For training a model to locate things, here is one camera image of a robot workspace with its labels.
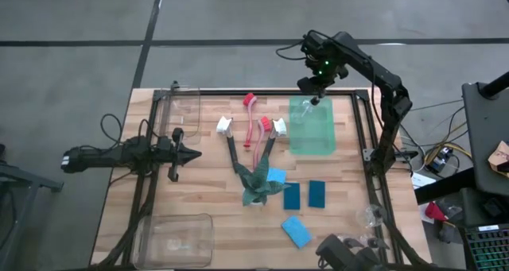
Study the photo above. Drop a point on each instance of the white paper sheet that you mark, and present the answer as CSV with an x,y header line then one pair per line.
x,y
423,180

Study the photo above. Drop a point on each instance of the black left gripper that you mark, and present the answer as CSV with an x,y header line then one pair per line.
x,y
174,156

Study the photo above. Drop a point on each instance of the red object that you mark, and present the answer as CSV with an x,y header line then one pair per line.
x,y
434,212

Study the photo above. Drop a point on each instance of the white plant pot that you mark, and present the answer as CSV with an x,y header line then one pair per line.
x,y
257,203

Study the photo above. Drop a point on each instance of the black bulky object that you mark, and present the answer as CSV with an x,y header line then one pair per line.
x,y
338,255

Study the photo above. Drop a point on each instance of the green snake plant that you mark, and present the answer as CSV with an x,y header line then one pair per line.
x,y
258,181

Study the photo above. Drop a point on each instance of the black power supply box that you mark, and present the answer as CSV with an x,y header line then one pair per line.
x,y
440,159

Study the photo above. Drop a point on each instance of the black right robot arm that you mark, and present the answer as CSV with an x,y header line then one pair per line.
x,y
389,88

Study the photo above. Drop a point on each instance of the grey metal stand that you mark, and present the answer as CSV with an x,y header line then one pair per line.
x,y
24,183

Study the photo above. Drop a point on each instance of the brown cardboard box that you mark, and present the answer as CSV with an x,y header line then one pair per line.
x,y
500,156

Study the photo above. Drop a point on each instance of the black cart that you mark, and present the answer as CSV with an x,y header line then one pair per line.
x,y
485,144

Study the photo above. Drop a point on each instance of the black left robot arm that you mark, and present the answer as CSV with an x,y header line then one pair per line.
x,y
103,156

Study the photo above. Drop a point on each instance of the black metal table frame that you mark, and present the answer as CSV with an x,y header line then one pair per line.
x,y
278,92

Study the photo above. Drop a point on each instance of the wide clear plastic bin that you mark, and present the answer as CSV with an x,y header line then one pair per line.
x,y
175,239

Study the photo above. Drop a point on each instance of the clear glass pump bottle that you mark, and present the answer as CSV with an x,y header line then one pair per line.
x,y
370,216
375,242
350,240
304,110

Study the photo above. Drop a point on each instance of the green translucent plastic bin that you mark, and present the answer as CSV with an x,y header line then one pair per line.
x,y
314,136

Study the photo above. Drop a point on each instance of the blue scrub sponge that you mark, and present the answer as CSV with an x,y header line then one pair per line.
x,y
292,196
296,232
277,175
317,194

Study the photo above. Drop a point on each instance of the tall clear plastic bin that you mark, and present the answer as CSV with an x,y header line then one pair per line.
x,y
187,112

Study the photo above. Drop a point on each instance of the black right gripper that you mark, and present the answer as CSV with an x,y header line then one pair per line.
x,y
324,64

